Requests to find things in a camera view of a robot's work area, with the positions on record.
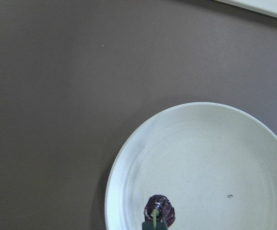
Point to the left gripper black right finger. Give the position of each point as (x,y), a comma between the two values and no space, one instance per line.
(161,226)

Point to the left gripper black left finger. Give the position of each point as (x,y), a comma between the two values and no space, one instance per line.
(147,225)

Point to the cream rectangular tray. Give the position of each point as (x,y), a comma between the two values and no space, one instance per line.
(267,7)

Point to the white round plate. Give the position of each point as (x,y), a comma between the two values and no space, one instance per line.
(216,164)

